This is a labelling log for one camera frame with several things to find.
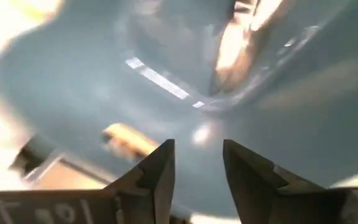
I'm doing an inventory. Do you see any dark teal plastic bin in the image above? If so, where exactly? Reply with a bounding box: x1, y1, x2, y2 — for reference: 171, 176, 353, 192
0, 0, 358, 218

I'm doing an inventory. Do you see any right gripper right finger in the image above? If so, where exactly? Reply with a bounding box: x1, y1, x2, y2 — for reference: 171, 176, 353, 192
223, 139, 358, 224

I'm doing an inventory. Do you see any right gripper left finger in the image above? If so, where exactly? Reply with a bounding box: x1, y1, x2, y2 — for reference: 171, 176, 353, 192
0, 139, 176, 224

